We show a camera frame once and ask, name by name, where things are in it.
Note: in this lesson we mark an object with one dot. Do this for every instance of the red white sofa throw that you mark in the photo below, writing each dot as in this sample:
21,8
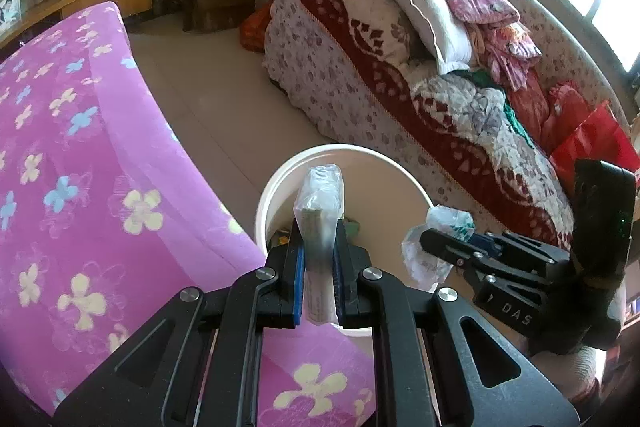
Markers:
370,42

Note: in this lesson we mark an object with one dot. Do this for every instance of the framed photo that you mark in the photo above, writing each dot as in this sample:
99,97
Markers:
10,9

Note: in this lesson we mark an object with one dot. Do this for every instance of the pink floral blanket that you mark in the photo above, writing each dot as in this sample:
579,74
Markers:
75,157

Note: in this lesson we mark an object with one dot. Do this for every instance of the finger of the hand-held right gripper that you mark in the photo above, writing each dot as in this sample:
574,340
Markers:
450,249
515,241

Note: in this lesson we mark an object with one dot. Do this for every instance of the pile of pink clothes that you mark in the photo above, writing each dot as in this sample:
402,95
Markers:
480,2

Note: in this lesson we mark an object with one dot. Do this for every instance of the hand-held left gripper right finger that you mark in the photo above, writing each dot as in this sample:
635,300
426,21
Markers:
340,277

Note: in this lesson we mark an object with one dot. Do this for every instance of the white pillow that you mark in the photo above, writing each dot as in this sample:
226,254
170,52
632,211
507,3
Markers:
430,17

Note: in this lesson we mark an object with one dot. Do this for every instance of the floral fabric sofa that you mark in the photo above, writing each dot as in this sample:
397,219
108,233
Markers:
320,72

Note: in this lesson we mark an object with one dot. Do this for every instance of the orange bag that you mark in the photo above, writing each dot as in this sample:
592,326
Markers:
255,27

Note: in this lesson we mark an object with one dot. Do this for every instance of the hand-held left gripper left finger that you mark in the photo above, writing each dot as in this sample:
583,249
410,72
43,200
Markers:
299,277

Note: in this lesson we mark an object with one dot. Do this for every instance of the green cloth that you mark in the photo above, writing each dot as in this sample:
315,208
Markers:
492,79

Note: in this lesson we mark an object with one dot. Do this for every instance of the white plastic bucket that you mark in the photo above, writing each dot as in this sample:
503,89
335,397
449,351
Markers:
390,187

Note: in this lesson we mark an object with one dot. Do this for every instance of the clear plastic packet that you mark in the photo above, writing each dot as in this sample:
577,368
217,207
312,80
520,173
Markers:
320,207

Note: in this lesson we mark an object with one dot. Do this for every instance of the white green wrapper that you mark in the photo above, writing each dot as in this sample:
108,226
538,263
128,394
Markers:
422,264

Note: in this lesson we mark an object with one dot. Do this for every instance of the red cloth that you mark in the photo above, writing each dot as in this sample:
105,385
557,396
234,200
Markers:
530,102

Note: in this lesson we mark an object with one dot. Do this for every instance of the shiny red bag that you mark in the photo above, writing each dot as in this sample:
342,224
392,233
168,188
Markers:
590,142

